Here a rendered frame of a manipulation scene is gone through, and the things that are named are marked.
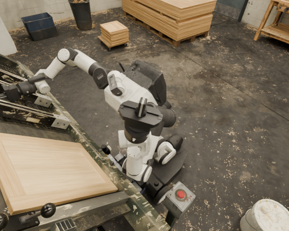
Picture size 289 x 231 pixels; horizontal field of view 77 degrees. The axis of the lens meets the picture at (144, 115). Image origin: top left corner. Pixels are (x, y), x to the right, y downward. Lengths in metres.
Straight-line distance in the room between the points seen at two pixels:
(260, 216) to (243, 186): 0.54
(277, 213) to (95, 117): 2.27
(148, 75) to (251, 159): 1.91
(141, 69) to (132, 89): 0.13
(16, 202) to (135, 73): 0.74
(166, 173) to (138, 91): 1.23
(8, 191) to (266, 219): 1.72
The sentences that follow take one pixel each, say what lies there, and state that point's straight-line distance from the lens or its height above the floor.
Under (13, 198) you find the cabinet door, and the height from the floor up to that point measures 1.33.
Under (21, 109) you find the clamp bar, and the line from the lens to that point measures 1.27.
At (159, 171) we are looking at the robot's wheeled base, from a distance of 1.99.
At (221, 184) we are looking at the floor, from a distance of 2.27.
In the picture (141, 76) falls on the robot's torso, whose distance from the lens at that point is 0.98.
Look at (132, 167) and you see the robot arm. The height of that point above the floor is 1.25.
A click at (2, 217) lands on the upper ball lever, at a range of 0.54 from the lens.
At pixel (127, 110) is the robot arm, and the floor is 1.58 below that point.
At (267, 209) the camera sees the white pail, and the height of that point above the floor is 0.39.
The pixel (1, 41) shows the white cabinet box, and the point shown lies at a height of 0.30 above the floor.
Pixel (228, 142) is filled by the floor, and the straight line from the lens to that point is 2.60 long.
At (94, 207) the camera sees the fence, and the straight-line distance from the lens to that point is 0.89.
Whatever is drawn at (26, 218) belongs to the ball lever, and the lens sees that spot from 0.68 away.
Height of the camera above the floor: 1.95
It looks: 47 degrees down
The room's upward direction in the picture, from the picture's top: straight up
